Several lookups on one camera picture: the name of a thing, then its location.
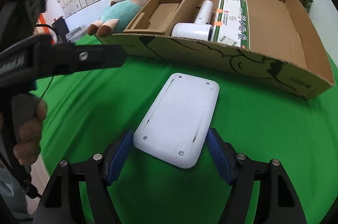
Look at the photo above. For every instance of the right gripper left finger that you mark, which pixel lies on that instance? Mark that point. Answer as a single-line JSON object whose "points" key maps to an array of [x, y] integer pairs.
{"points": [[61, 200]]}

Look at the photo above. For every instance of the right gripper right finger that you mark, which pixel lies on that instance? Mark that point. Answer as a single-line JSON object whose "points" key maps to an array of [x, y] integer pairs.
{"points": [[278, 201]]}

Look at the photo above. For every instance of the white scale device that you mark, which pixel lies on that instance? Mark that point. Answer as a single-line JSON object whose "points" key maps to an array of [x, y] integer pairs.
{"points": [[175, 126]]}

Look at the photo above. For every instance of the narrow brown cardboard tray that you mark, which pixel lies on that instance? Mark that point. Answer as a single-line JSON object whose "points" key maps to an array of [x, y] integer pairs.
{"points": [[160, 16]]}

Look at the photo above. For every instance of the white hair dryer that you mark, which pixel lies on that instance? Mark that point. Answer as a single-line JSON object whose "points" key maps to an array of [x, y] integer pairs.
{"points": [[200, 29]]}

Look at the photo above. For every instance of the green white medicine box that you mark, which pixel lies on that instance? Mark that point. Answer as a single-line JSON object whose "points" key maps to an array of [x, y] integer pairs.
{"points": [[231, 24]]}

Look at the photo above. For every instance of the person left hand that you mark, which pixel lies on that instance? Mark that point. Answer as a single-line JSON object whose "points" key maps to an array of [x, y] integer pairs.
{"points": [[28, 148]]}

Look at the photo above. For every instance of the green table cloth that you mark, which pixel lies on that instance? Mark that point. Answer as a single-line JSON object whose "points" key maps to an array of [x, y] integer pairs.
{"points": [[89, 110]]}

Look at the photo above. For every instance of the pink pig plush toy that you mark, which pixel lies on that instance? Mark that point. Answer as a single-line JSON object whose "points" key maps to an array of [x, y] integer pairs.
{"points": [[116, 17]]}

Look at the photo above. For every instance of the large open cardboard box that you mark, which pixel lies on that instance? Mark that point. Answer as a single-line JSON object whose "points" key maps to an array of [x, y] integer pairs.
{"points": [[271, 41]]}

